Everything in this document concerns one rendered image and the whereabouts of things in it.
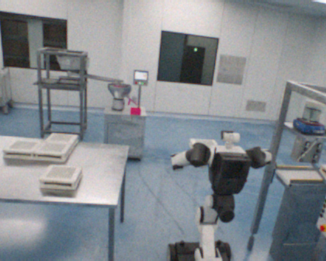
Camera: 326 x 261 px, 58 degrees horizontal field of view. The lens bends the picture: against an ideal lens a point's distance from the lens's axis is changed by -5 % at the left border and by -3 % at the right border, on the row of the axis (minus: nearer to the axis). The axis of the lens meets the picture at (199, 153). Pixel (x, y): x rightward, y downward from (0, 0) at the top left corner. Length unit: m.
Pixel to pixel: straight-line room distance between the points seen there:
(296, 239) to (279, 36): 5.92
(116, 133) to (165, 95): 3.03
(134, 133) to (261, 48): 4.41
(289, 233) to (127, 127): 2.83
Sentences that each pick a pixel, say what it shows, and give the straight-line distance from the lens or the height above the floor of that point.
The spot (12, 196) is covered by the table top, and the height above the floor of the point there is 0.89.
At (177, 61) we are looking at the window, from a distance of 7.42.
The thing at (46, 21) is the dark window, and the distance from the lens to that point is 7.47.
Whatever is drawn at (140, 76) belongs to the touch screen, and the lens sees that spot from 4.90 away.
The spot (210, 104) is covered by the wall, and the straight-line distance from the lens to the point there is 7.78.
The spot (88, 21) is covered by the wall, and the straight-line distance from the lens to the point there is 7.33.
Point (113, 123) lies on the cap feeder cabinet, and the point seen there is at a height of 0.61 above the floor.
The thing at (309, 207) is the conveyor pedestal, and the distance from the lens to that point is 3.01.
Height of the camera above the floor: 2.01
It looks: 21 degrees down
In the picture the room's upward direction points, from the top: 8 degrees clockwise
